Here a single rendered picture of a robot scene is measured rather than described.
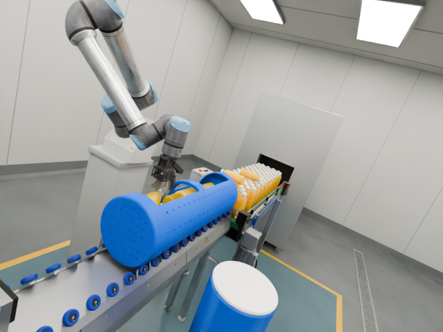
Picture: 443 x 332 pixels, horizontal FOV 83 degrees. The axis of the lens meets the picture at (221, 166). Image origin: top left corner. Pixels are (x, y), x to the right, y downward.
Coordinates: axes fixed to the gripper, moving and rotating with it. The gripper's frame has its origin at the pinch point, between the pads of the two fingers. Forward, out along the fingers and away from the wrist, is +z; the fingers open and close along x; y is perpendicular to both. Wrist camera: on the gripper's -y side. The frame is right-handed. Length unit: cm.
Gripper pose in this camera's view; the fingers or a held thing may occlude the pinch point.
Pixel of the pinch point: (161, 193)
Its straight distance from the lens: 124.1
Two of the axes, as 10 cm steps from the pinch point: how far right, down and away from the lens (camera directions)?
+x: 8.5, 3.9, -3.4
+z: -3.3, 9.2, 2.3
